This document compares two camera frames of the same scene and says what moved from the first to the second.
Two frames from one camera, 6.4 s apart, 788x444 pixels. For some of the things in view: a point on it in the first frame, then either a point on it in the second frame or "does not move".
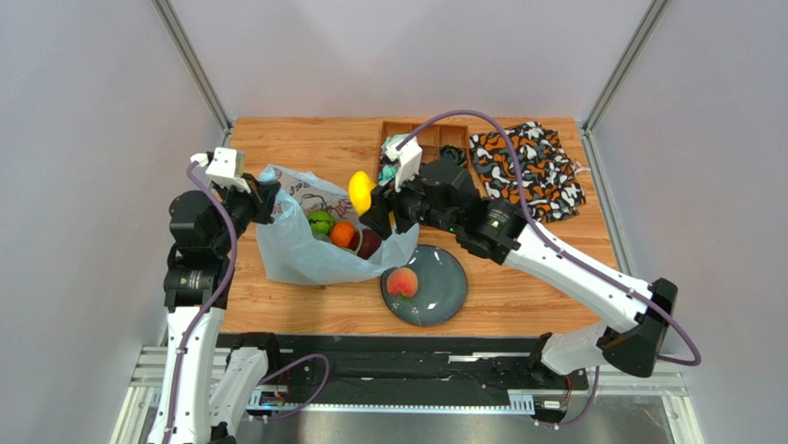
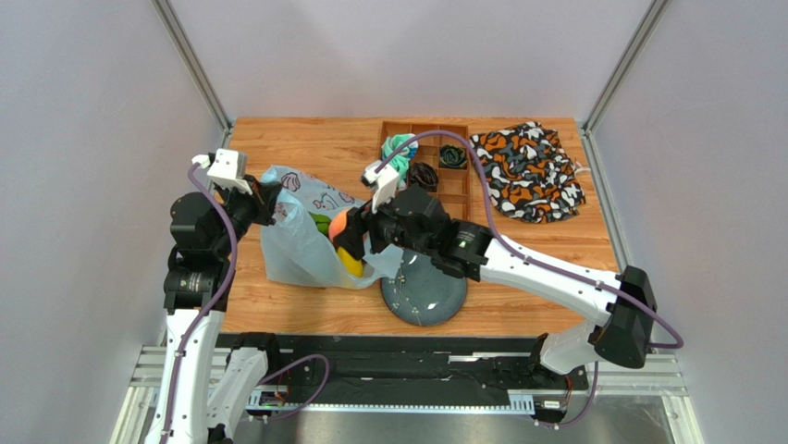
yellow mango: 361,186 → 353,265
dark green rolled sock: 454,153 does not move
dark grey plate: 441,290 does not move
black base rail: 372,368 does not move
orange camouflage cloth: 551,184 does not move
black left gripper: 262,198 does not move
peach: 402,280 → 338,224
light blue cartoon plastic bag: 291,253 does not move
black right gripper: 382,210 → 375,228
